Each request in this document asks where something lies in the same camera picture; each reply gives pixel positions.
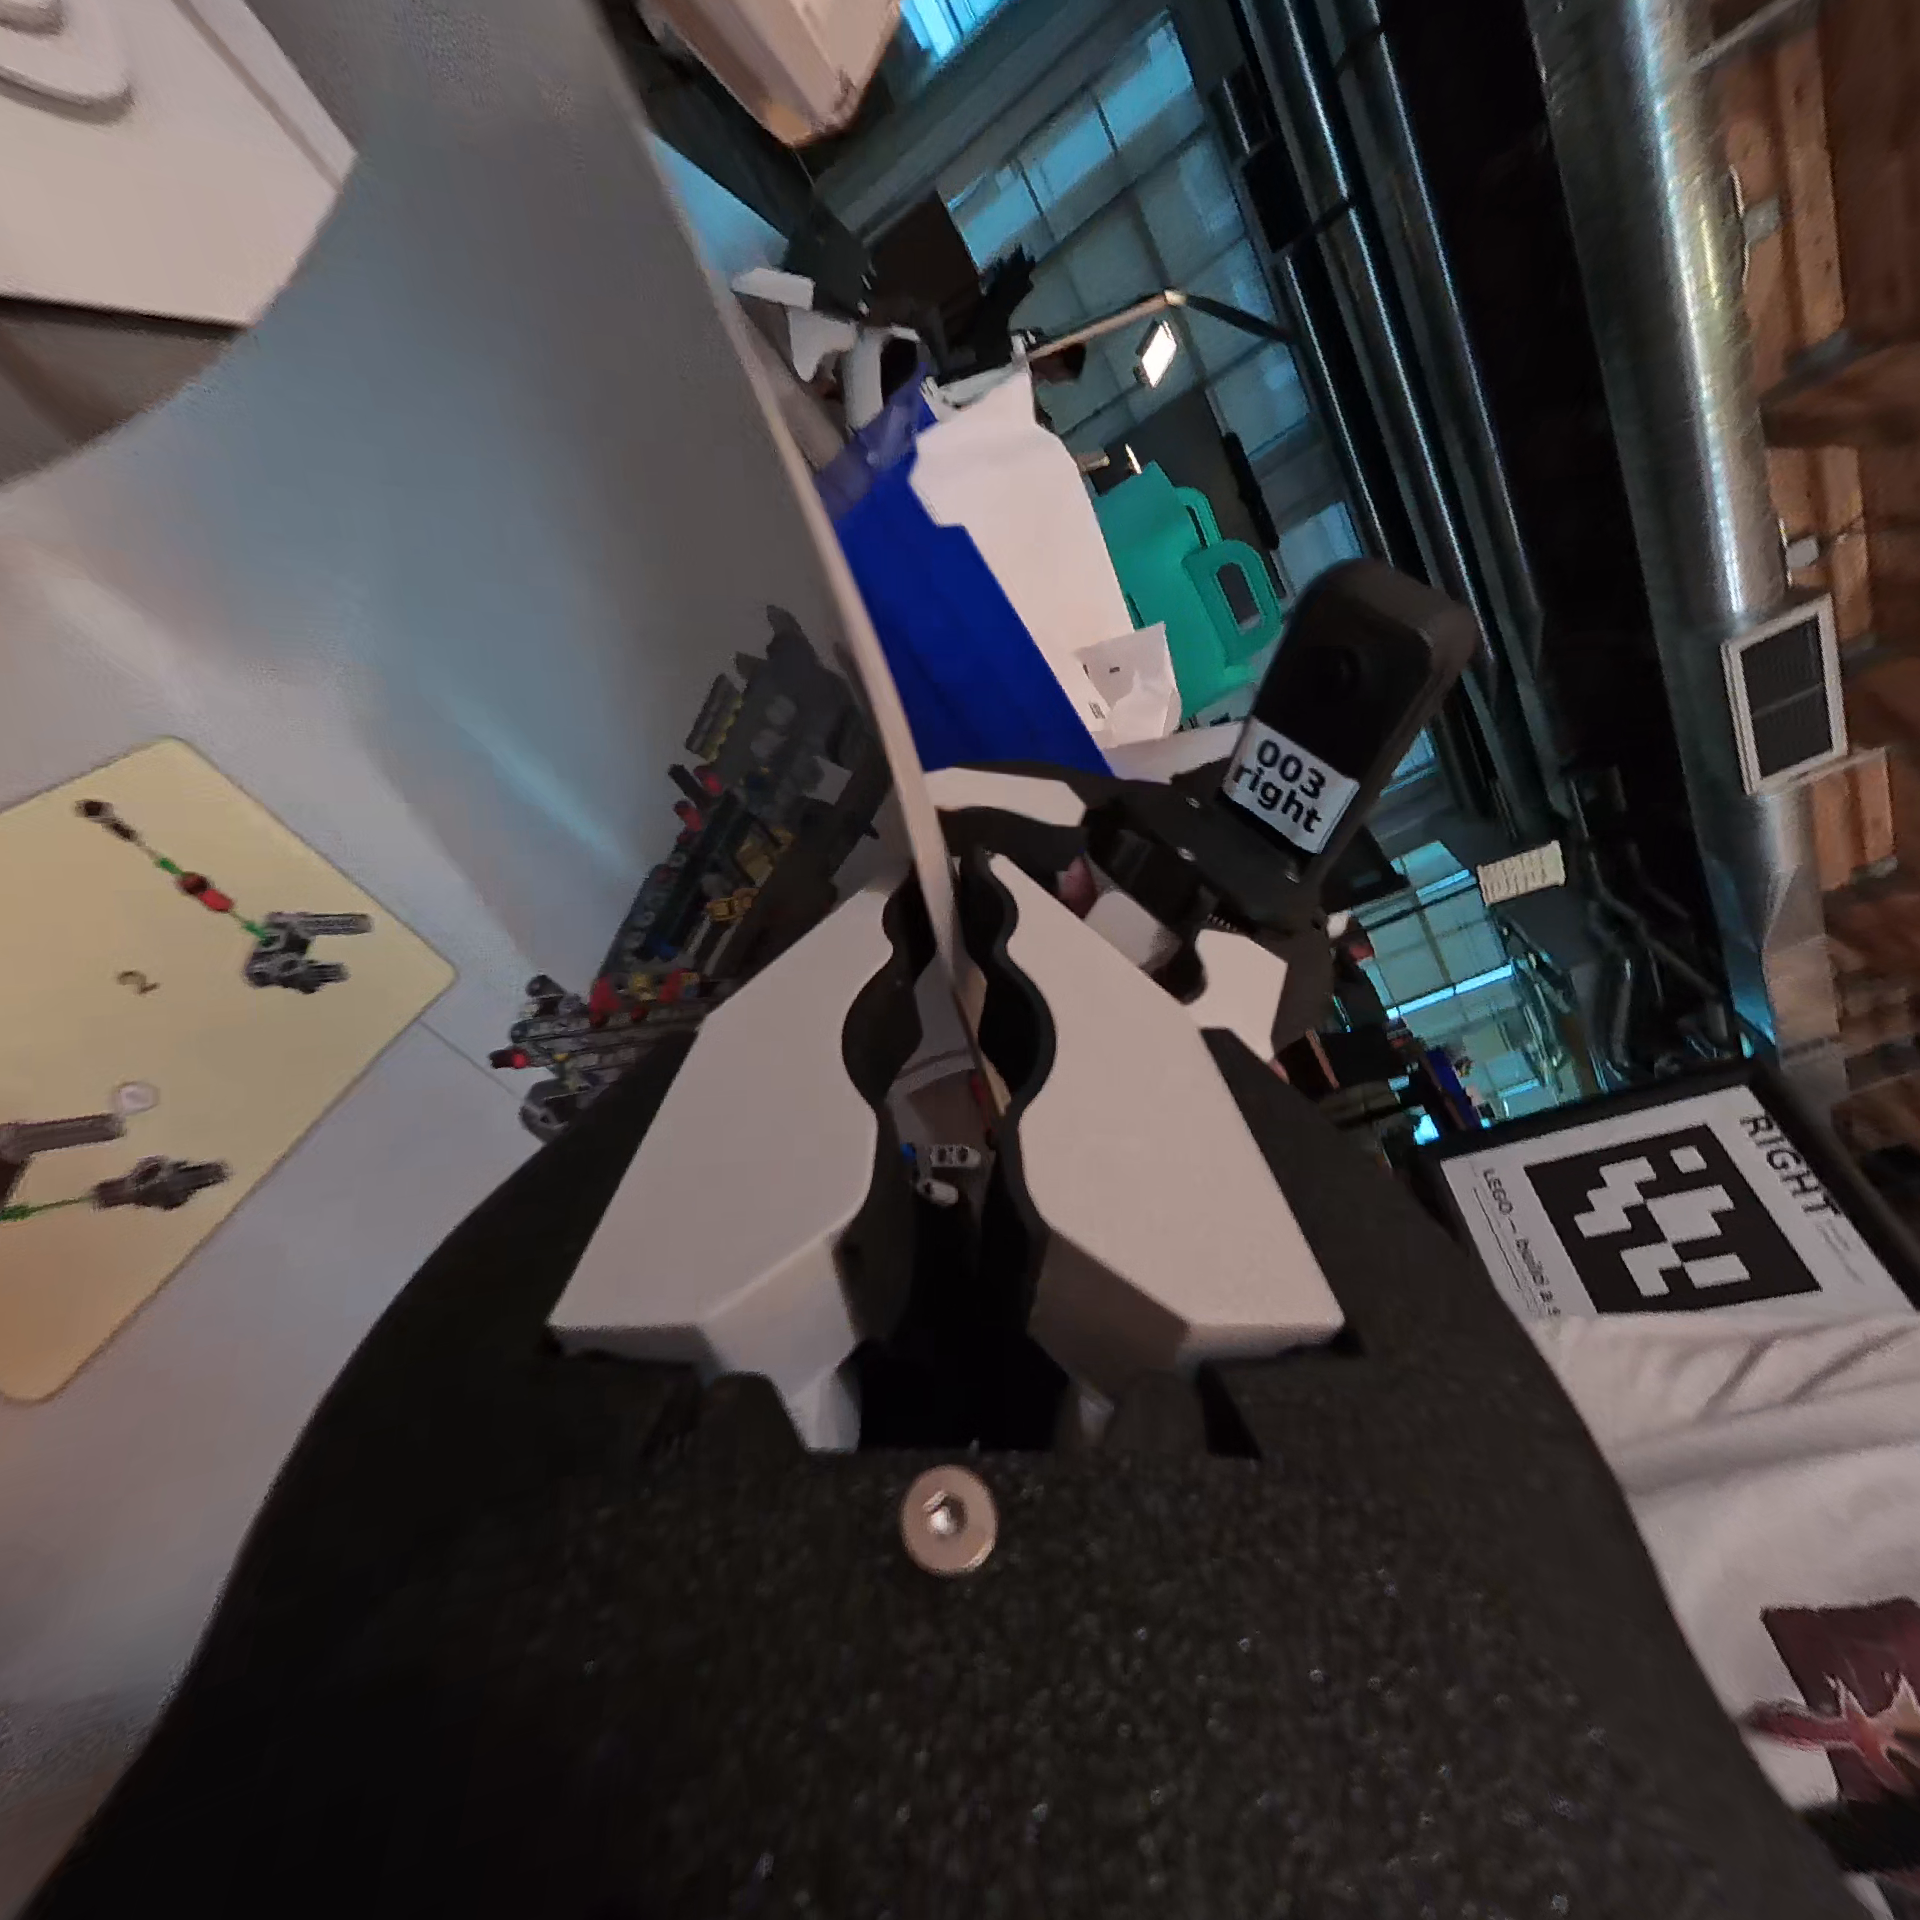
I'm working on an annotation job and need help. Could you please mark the teal carrier box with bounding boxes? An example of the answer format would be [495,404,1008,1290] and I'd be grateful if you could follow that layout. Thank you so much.
[1088,464,1292,724]

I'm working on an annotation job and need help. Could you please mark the white vent grille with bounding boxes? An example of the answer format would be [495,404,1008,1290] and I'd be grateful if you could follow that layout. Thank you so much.
[1722,597,1848,792]

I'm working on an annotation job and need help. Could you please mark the lego instruction sheet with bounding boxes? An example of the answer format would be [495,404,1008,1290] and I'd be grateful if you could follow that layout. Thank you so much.
[0,0,992,1847]

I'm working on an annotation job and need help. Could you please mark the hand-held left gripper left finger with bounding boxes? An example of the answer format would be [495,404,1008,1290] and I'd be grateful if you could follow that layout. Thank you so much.
[546,885,922,1445]

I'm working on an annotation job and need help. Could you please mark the blue plastic bin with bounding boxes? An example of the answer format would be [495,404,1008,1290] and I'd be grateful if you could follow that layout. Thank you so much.
[816,434,1120,781]

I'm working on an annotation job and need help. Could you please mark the framed marker tag sign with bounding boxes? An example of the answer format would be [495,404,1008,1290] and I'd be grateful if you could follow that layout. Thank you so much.
[1410,1062,1920,1327]

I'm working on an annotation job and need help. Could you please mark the crumpled white paper bag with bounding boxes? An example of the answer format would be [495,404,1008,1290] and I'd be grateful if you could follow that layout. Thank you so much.
[907,368,1186,745]

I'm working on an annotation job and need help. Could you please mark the silver ventilation duct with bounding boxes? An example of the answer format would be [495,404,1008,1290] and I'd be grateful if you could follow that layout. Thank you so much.
[1528,0,1848,1052]

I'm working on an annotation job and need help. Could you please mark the person's torso in white shirt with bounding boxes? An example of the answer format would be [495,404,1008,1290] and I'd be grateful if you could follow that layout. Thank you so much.
[1528,1302,1920,1920]

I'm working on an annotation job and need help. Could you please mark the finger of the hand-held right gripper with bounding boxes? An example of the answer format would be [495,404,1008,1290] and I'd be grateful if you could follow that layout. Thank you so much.
[922,761,1120,876]
[1191,928,1296,1057]

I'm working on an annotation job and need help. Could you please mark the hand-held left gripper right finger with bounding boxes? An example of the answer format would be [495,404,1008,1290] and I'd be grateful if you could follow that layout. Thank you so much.
[960,861,1346,1442]

